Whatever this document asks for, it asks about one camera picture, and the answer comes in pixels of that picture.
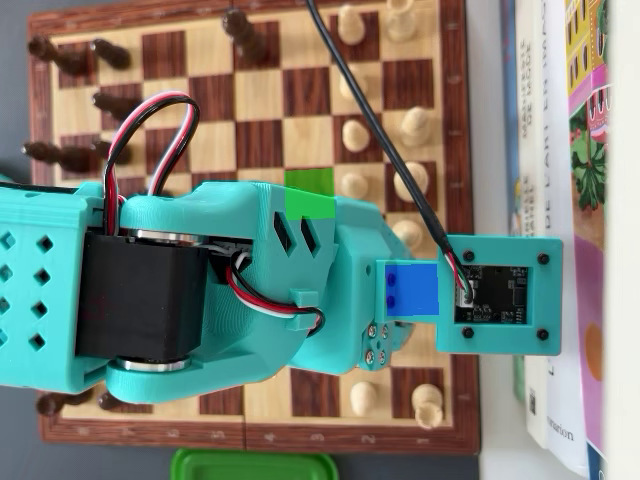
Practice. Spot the turquoise gripper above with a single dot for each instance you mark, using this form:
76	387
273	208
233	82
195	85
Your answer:
356	260

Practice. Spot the turquoise robot arm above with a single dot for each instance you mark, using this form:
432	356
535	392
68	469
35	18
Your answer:
240	210

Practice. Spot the white wooden queen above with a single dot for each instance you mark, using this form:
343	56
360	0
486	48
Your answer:
407	232

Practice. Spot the white wooden king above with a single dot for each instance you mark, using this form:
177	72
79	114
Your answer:
412	180

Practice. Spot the white wooden bishop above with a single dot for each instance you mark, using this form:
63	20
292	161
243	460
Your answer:
415	127

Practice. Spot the wooden chessboard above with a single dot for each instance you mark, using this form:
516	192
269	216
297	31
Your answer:
260	135

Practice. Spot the green plastic lid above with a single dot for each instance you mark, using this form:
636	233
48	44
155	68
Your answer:
250	467

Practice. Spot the white art history book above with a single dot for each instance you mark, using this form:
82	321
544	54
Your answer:
555	150

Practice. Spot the white Gabrielle Chanel book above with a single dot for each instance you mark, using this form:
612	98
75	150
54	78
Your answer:
525	100

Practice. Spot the dark wooden pawn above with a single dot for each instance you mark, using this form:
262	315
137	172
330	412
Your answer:
117	106
112	401
125	155
112	54

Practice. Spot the dark wooden queen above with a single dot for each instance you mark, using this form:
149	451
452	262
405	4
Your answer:
245	37

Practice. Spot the dark wooden bishop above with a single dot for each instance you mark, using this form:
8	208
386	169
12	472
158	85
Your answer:
65	157

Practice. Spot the dark wooden rook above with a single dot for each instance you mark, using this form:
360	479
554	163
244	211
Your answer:
60	56
50	404

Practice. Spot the turquoise camera mount with board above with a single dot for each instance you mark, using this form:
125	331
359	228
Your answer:
545	300

